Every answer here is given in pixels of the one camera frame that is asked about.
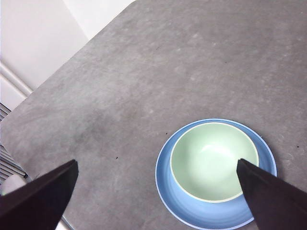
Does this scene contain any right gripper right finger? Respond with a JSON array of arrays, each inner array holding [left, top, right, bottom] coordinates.
[[236, 158, 307, 230]]

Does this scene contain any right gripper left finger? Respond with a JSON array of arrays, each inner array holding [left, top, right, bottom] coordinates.
[[0, 159, 79, 230]]

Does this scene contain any green ribbed bowl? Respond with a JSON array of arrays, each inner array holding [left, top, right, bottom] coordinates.
[[169, 121, 260, 203]]

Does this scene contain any blue round plate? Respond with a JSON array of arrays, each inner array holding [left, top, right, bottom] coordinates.
[[155, 117, 278, 230]]

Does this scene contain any white rounded object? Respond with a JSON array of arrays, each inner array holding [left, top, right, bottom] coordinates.
[[1, 174, 26, 195]]

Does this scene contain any grey ribbed panel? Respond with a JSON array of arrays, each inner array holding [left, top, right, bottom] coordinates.
[[0, 102, 27, 179]]

